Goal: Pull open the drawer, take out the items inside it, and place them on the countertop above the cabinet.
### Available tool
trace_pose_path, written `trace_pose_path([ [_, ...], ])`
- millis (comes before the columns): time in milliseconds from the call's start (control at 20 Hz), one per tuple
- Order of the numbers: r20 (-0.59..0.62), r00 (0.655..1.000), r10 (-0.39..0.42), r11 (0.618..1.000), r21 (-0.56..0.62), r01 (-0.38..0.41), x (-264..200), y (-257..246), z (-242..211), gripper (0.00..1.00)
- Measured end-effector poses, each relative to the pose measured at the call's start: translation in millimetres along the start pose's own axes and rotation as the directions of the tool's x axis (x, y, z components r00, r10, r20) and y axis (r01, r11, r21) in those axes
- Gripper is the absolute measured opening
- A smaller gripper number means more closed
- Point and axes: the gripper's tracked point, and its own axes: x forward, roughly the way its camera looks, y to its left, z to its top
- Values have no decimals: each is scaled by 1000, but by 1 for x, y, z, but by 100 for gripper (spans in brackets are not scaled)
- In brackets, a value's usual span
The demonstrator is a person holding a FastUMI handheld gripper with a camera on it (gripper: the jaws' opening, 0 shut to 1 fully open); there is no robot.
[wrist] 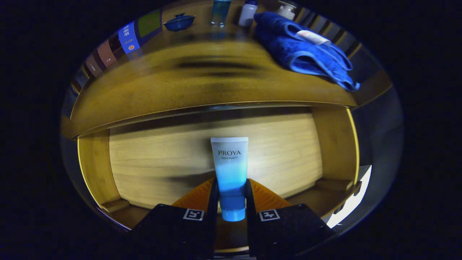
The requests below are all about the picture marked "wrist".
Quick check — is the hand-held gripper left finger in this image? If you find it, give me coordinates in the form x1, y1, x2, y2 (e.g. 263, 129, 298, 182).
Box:
128, 177, 219, 260

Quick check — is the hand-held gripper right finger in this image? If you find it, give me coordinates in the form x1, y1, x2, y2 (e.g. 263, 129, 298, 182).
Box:
245, 178, 334, 259

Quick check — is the blue white cosmetic tube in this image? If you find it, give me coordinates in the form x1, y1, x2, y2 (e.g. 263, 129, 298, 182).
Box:
211, 136, 249, 222

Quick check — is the wooden drawer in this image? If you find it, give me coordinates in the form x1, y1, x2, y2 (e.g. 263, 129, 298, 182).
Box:
77, 105, 361, 253

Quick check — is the wooden countertop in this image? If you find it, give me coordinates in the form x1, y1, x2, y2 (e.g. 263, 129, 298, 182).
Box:
61, 34, 393, 139

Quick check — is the wooden cabinet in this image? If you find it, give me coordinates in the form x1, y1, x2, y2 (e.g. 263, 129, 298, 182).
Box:
60, 0, 394, 141

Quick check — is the black backdrop cloth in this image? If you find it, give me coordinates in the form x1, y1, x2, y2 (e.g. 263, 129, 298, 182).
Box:
352, 87, 404, 174

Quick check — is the blue towel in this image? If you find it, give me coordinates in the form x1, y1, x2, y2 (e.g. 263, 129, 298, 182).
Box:
254, 12, 361, 91

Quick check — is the dark brown book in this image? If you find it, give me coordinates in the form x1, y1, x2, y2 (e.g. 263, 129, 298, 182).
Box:
85, 54, 103, 78

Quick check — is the reddish brown book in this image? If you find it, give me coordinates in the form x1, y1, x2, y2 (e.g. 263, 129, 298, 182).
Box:
97, 34, 125, 67

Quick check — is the blue lidded teacup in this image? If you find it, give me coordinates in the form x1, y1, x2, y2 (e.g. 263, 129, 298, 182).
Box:
163, 13, 196, 32

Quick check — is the blue book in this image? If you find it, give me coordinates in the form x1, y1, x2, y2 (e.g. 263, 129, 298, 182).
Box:
118, 10, 162, 55

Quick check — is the teal glass bottle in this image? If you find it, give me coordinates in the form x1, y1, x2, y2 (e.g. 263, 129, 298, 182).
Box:
211, 0, 232, 28

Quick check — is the white bottle dark cap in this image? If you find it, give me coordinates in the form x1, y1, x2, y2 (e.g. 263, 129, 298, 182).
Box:
239, 0, 258, 27

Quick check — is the white pump bottle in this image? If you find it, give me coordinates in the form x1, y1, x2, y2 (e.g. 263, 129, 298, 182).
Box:
276, 1, 297, 20

